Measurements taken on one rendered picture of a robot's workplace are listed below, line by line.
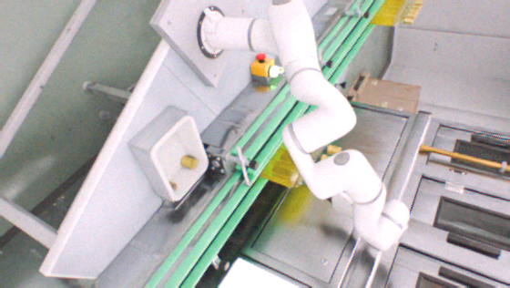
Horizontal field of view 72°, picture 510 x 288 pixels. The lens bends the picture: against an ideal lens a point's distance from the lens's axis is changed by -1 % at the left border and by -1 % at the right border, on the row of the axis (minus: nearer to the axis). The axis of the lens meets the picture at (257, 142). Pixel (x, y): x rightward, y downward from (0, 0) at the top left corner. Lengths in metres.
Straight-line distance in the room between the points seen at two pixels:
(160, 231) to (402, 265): 0.76
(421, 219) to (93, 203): 1.04
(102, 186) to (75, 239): 0.14
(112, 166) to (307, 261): 0.65
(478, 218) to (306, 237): 0.58
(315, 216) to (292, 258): 0.18
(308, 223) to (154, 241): 0.51
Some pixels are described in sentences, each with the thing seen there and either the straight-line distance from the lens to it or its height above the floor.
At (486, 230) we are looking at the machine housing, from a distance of 1.39.
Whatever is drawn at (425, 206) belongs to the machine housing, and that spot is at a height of 1.47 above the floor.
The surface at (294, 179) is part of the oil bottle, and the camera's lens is 1.18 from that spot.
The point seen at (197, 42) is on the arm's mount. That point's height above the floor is 0.78.
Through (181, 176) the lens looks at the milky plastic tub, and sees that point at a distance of 1.14.
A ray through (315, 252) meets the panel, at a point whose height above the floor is 1.21.
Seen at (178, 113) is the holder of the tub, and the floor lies 0.81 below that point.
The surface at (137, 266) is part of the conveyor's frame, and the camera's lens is 1.09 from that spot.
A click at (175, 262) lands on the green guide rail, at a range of 1.08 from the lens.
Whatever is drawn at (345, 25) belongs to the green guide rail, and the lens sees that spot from 1.82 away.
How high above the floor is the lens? 1.49
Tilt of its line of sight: 28 degrees down
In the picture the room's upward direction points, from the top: 106 degrees clockwise
